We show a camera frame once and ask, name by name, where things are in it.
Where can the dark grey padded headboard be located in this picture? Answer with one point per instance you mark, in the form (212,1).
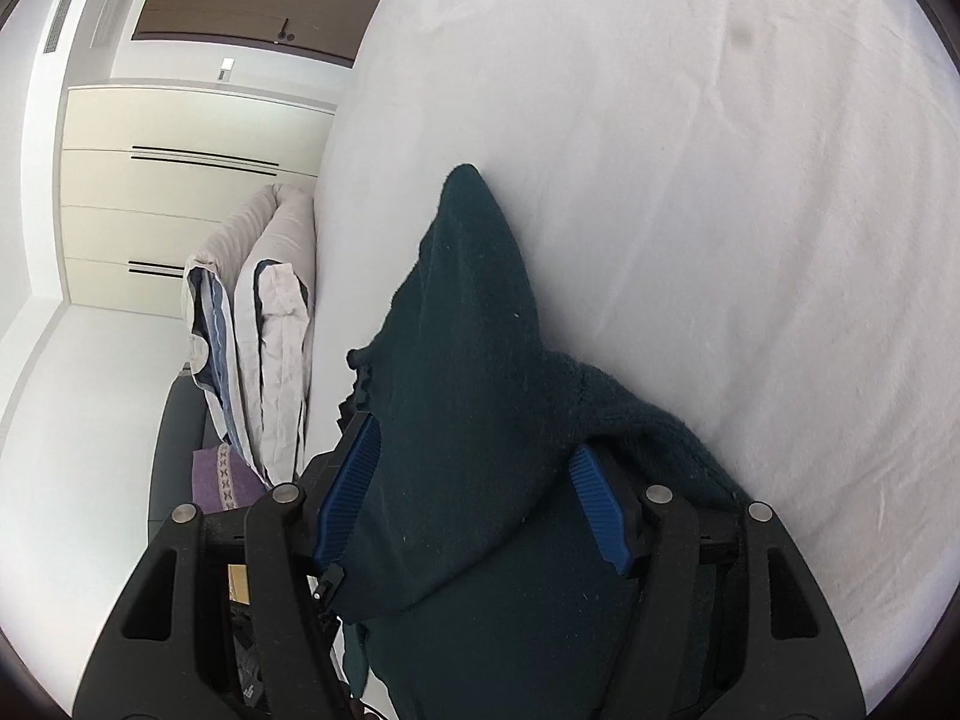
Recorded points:
(182,431)

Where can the cream built-in wardrobe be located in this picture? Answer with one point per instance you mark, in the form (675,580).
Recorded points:
(146,172)

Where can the purple patterned cushion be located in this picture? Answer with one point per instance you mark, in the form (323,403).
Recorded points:
(222,481)

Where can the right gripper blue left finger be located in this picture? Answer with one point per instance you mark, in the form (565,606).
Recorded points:
(355,461)

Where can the dark green knit sweater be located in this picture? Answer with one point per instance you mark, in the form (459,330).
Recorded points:
(473,587)

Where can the white bed sheet mattress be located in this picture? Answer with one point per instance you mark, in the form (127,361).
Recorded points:
(746,211)

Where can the white wall light switch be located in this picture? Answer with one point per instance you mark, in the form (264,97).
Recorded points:
(226,68)

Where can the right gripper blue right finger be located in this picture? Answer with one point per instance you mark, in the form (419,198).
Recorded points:
(602,507)

